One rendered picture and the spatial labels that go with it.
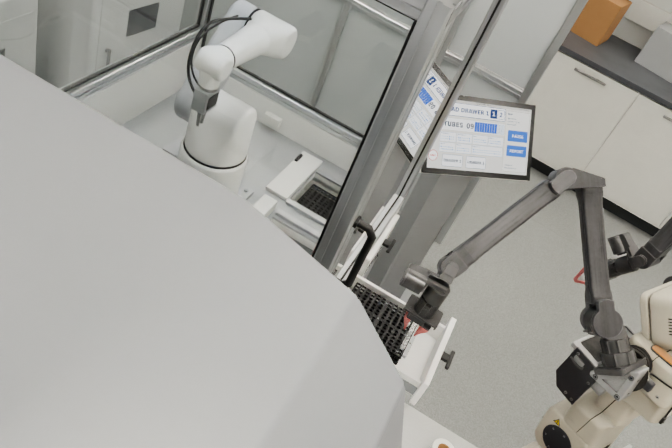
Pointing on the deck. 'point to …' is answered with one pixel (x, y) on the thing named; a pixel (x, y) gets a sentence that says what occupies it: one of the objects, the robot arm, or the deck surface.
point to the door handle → (361, 250)
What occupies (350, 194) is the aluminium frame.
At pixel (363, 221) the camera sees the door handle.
